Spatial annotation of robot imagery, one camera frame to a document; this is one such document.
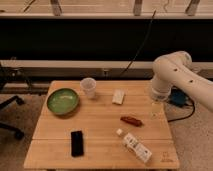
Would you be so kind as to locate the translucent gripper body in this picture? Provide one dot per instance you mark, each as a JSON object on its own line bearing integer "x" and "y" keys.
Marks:
{"x": 156, "y": 108}

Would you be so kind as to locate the black eraser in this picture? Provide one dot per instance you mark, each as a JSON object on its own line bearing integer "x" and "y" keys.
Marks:
{"x": 77, "y": 145}

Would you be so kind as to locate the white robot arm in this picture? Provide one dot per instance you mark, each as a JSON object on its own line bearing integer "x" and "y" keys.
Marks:
{"x": 174, "y": 70}

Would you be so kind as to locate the white sponge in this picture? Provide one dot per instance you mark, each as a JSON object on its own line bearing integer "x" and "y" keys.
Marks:
{"x": 118, "y": 97}

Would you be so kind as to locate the blue power box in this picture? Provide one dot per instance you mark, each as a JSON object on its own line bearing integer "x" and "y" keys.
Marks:
{"x": 177, "y": 98}

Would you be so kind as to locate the brown snack bar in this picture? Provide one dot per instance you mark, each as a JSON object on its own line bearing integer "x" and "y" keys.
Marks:
{"x": 131, "y": 120}

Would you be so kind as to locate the wooden table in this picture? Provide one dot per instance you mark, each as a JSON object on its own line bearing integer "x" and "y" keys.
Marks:
{"x": 98, "y": 120}

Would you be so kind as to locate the green bowl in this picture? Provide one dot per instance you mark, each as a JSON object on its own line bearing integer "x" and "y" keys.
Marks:
{"x": 62, "y": 101}

